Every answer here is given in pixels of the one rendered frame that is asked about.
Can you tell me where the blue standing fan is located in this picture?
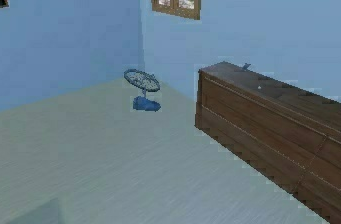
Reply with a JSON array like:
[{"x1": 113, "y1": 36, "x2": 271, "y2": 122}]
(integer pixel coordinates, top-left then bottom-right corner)
[{"x1": 123, "y1": 68, "x2": 162, "y2": 113}]

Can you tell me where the brown framed window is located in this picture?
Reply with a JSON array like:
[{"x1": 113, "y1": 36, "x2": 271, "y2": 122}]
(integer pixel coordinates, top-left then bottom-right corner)
[{"x1": 151, "y1": 0, "x2": 202, "y2": 21}]

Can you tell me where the brown wooden chest of drawers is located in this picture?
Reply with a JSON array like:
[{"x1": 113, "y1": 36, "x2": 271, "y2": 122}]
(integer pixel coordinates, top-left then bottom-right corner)
[{"x1": 194, "y1": 61, "x2": 341, "y2": 224}]

